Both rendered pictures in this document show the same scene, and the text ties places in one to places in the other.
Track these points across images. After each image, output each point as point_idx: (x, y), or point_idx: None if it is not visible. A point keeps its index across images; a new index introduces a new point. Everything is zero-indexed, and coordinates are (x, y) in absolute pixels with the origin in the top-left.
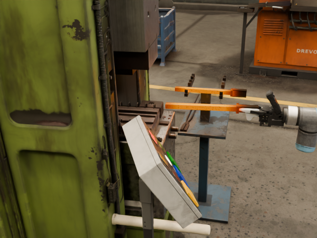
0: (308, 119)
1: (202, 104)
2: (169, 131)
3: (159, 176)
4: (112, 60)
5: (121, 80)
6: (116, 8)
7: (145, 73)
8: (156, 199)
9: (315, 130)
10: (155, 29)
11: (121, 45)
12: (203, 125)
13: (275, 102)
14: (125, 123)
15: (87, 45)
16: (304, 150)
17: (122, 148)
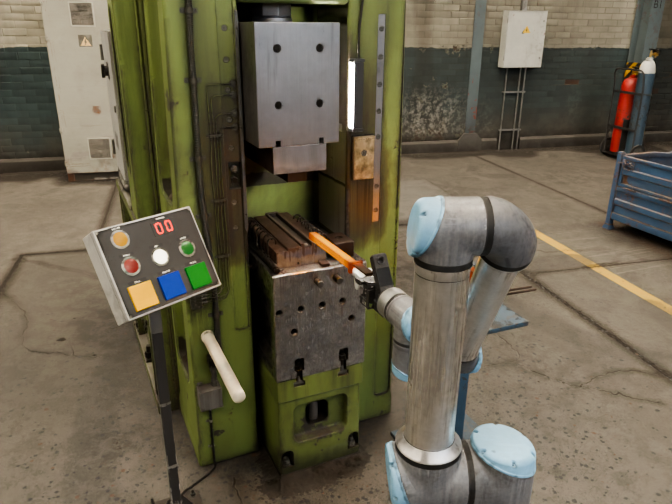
0: (393, 315)
1: (334, 247)
2: (319, 274)
3: (93, 247)
4: (241, 150)
5: (336, 199)
6: (246, 91)
7: (388, 206)
8: (272, 351)
9: (402, 341)
10: (318, 131)
11: (249, 135)
12: None
13: (375, 272)
14: (272, 240)
15: (170, 116)
16: (392, 370)
17: (256, 266)
